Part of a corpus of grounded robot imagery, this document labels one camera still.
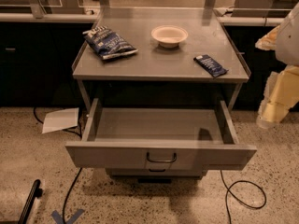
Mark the grey top drawer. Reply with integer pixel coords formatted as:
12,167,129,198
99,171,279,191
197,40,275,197
65,100,257,171

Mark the grey drawer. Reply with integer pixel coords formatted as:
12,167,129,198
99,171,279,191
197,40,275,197
106,169,207,178
65,100,257,171

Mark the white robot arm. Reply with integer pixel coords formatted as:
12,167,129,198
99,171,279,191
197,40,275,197
255,4,299,129

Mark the grey bottom drawer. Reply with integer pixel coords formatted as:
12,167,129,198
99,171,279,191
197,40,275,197
106,169,207,178

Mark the small blue snack packet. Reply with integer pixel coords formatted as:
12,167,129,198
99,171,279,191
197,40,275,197
193,54,228,77

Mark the dark counter on right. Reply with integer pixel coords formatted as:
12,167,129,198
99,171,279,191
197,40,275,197
216,7,286,110

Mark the dark counter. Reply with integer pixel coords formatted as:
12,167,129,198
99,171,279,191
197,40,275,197
216,7,286,110
0,21,93,106

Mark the grey metal cabinet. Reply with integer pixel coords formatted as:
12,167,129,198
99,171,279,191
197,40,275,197
71,7,252,184

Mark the white paper bowl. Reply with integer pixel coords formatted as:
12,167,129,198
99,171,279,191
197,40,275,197
151,25,188,49

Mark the blue chip bag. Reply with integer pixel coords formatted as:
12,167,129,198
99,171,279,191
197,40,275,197
82,26,138,61

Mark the white paper sheet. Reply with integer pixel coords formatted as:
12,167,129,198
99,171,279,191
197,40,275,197
42,108,78,133

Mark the dark counter on left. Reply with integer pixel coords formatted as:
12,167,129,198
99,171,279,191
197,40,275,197
0,21,93,106

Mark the blue tape cross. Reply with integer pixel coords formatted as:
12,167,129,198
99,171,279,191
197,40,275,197
50,208,86,224

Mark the black bar object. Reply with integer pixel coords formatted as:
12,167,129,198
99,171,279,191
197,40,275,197
18,179,43,224

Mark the black cable on right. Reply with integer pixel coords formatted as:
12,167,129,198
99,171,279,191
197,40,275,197
220,170,268,224

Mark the black cable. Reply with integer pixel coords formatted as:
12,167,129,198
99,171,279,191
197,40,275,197
220,170,268,224
33,106,84,224

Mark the black cable on left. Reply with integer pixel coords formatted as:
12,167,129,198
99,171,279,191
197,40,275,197
33,106,84,224

